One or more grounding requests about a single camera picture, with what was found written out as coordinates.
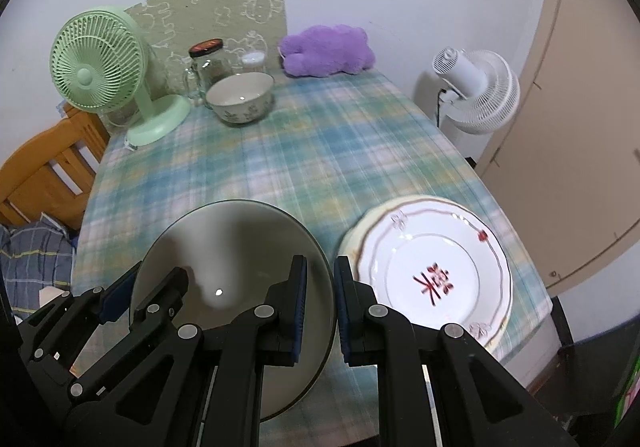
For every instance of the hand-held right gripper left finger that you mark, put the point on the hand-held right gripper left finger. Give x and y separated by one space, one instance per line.
298 312

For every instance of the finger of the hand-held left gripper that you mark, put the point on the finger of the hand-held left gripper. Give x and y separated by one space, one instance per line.
117 297
160 297

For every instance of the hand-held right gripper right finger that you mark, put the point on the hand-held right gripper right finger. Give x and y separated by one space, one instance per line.
344 312

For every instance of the yellow floral white plate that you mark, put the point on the yellow floral white plate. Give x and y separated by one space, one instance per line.
348 244

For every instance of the red patterned white plate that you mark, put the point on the red patterned white plate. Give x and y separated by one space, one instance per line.
450 247

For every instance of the blue plaid cloth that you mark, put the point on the blue plaid cloth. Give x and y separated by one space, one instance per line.
35 252

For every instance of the wooden chair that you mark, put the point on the wooden chair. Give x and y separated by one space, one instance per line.
40 172

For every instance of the pastel plaid tablecloth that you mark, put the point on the pastel plaid tablecloth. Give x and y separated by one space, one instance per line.
325 152

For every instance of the clear plastic container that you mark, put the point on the clear plastic container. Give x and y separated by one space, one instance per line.
120 114

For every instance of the green desk fan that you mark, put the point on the green desk fan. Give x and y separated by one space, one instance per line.
90 72

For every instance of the glass mug jar with lid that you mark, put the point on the glass mug jar with lid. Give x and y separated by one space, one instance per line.
210 67

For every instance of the small white lidded jar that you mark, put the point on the small white lidded jar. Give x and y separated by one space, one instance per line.
252 59

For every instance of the white standing fan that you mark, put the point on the white standing fan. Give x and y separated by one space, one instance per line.
480 87

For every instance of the purple plush toy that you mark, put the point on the purple plush toy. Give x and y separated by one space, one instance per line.
325 47

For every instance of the beige door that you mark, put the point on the beige door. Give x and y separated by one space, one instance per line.
575 127

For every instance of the green cartoon printed wall sheet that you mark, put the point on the green cartoon printed wall sheet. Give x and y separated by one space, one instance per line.
225 2

